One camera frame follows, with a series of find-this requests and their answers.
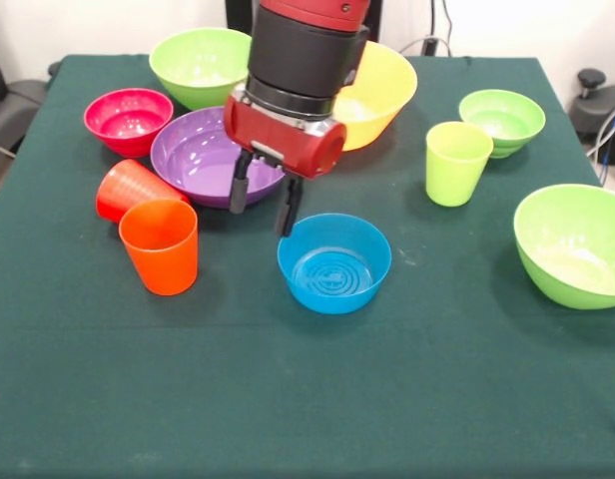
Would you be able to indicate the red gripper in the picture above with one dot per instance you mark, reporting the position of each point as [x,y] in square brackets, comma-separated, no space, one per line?
[282,142]

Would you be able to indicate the blue bowl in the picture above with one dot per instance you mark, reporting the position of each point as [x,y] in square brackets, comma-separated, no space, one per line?
[332,294]

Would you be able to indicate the orange cup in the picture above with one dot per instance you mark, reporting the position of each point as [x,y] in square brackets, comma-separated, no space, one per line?
[163,264]

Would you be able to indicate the red cup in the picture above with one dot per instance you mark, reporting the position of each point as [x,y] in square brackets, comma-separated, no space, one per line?
[125,189]

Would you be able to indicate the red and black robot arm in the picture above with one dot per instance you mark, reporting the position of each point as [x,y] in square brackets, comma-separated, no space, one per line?
[302,55]

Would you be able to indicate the purple bowl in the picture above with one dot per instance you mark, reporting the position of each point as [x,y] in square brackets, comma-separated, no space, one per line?
[197,159]

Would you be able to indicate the pink bowl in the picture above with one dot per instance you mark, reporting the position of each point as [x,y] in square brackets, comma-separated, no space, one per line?
[128,142]

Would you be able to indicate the large light green bowl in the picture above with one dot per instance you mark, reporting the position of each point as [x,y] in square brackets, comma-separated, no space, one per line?
[197,60]
[562,279]

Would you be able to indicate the large yellow bowl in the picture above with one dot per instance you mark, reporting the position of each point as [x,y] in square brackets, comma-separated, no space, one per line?
[382,95]

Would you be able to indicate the dark green tablecloth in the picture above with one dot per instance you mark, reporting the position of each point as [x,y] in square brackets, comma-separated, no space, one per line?
[307,374]

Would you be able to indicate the yellow-green cup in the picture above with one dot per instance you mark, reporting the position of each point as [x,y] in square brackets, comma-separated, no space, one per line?
[452,179]

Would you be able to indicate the black power plug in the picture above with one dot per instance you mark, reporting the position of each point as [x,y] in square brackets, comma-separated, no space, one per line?
[429,46]

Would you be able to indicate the small black armrest pad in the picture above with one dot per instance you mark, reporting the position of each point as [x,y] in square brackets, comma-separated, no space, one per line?
[54,68]

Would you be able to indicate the small green bowl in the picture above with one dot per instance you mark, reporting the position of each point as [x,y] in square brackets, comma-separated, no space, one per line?
[507,120]

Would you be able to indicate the grey chair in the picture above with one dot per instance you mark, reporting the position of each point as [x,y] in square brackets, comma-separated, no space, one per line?
[10,115]

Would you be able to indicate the black knobbed stand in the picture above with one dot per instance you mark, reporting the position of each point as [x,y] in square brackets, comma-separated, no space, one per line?
[592,80]

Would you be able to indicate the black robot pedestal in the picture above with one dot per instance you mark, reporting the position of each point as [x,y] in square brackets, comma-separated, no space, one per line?
[237,15]

